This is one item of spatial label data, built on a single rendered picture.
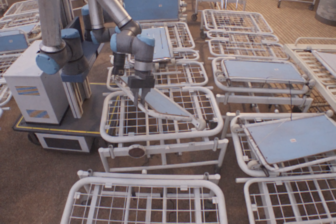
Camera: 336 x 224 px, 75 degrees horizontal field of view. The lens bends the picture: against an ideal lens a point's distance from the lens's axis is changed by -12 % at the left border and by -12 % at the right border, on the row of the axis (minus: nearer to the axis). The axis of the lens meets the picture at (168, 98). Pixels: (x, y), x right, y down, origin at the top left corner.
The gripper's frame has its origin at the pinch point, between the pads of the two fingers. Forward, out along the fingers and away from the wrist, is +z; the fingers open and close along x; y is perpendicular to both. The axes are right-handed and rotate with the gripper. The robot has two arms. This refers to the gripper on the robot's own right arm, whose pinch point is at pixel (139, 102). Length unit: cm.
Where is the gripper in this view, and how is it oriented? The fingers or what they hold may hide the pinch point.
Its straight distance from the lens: 126.7
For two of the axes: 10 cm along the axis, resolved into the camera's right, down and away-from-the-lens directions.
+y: -4.6, -3.4, 8.2
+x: -8.8, 0.3, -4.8
